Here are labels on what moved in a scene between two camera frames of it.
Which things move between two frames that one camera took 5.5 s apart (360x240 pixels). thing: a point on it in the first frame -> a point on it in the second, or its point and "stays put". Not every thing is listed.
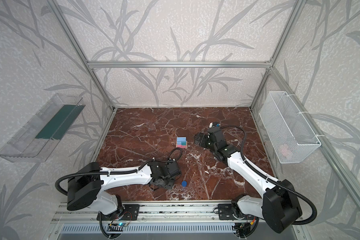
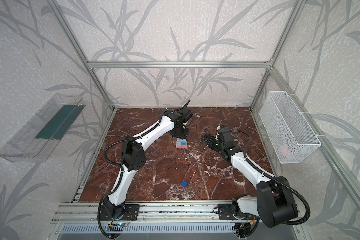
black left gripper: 161,182 -> 181,132
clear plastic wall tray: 34,141 stays put
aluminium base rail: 155,211 stays put
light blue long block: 180,139 stays put
